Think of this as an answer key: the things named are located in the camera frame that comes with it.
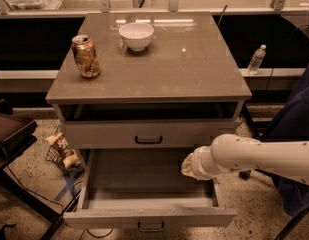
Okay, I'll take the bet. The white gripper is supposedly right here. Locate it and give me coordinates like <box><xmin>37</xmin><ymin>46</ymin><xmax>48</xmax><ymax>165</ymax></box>
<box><xmin>181</xmin><ymin>146</ymin><xmax>222</xmax><ymax>180</ymax></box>

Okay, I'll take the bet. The grey drawer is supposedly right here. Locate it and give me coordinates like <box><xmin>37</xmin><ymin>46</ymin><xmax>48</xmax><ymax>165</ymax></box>
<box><xmin>61</xmin><ymin>119</ymin><xmax>239</xmax><ymax>149</ymax></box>
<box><xmin>64</xmin><ymin>148</ymin><xmax>236</xmax><ymax>232</ymax></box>

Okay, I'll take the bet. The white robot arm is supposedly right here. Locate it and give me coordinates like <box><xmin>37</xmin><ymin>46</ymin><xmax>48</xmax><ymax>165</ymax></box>
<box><xmin>181</xmin><ymin>134</ymin><xmax>309</xmax><ymax>186</ymax></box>

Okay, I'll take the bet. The grey drawer cabinet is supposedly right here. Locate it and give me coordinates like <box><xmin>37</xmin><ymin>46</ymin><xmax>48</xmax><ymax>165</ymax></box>
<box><xmin>45</xmin><ymin>11</ymin><xmax>253</xmax><ymax>152</ymax></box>

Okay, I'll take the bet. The snack chip bag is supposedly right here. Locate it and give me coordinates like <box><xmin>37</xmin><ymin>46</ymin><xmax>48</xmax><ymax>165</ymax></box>
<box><xmin>46</xmin><ymin>132</ymin><xmax>80</xmax><ymax>169</ymax></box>

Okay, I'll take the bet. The black office chair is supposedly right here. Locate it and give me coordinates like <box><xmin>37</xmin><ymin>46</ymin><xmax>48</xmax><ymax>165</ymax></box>
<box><xmin>242</xmin><ymin>104</ymin><xmax>309</xmax><ymax>240</ymax></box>

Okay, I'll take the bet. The blue floor tape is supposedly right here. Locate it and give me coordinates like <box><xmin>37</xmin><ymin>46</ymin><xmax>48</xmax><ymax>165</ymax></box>
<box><xmin>54</xmin><ymin>170</ymin><xmax>83</xmax><ymax>201</ymax></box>

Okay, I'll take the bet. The dark blue cloth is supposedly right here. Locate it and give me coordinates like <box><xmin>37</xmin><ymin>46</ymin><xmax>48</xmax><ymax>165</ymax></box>
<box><xmin>259</xmin><ymin>64</ymin><xmax>309</xmax><ymax>217</ymax></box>

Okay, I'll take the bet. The clear plastic water bottle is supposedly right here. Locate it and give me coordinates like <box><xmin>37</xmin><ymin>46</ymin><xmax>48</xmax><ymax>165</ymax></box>
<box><xmin>247</xmin><ymin>44</ymin><xmax>266</xmax><ymax>75</ymax></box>

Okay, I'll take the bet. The white ceramic bowl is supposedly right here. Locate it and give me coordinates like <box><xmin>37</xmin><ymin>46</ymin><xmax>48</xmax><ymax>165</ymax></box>
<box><xmin>119</xmin><ymin>22</ymin><xmax>154</xmax><ymax>51</ymax></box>

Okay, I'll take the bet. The dented golden soda can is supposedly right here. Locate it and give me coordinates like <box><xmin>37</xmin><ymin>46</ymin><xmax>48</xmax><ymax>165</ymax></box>
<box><xmin>72</xmin><ymin>34</ymin><xmax>101</xmax><ymax>78</ymax></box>

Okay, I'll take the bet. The dark brown side stand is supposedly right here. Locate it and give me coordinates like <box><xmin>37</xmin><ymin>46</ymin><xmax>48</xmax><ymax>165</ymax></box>
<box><xmin>0</xmin><ymin>99</ymin><xmax>80</xmax><ymax>240</ymax></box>

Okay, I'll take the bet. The small wire basket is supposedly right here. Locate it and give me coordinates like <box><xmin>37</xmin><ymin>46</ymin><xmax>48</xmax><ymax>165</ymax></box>
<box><xmin>45</xmin><ymin>127</ymin><xmax>66</xmax><ymax>171</ymax></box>

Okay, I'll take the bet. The black floor cable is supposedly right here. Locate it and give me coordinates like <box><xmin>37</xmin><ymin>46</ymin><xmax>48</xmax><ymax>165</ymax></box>
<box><xmin>0</xmin><ymin>143</ymin><xmax>115</xmax><ymax>240</ymax></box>

